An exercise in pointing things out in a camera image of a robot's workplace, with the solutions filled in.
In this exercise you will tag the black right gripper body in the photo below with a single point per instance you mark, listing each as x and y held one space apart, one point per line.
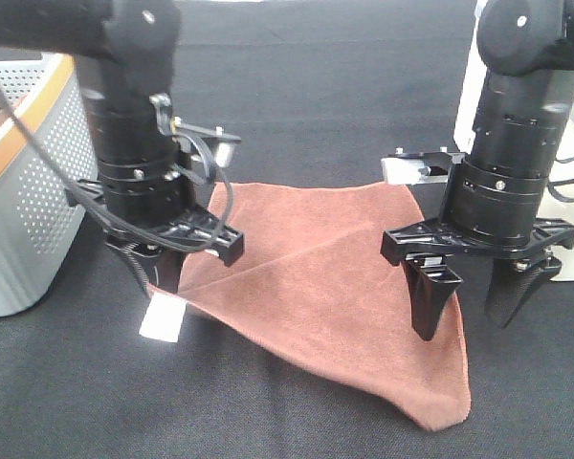
483 214

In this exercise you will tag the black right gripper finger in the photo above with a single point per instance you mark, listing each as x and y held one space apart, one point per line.
510 288
431 283

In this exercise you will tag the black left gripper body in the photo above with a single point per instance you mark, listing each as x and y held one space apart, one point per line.
155 206

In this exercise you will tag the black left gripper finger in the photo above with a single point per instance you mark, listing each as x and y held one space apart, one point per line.
164 268
126 252

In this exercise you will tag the brown microfibre towel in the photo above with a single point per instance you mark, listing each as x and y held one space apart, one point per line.
312 288

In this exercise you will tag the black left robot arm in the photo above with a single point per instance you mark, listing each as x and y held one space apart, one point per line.
149 163

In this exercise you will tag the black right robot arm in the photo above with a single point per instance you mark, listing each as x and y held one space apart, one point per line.
528 92

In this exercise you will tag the white woven storage basket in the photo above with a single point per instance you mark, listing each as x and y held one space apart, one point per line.
558 203

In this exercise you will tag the grey perforated laundry basket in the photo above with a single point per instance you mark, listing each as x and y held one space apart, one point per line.
37 226

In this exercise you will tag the black table cloth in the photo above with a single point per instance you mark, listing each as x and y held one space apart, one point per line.
319 92

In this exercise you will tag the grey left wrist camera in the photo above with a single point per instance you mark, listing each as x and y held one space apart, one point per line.
222 145

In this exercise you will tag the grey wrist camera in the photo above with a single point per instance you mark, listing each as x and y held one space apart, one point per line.
419 168
222 145

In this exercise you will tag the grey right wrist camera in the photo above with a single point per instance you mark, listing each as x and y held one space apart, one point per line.
419 168

